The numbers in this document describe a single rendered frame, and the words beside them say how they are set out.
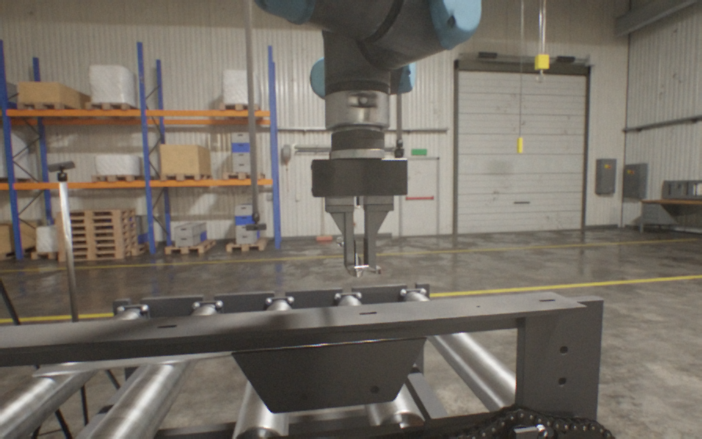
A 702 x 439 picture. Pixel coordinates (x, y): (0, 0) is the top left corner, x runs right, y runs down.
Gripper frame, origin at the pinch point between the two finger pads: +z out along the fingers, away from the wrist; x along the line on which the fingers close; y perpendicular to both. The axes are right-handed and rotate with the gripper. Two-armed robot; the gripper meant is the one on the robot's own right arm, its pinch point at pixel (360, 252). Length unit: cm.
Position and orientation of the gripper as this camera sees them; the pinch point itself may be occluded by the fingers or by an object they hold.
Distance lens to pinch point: 51.3
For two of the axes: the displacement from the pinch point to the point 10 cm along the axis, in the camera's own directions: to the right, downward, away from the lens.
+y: 1.4, 0.9, -9.9
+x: 9.9, -0.3, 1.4
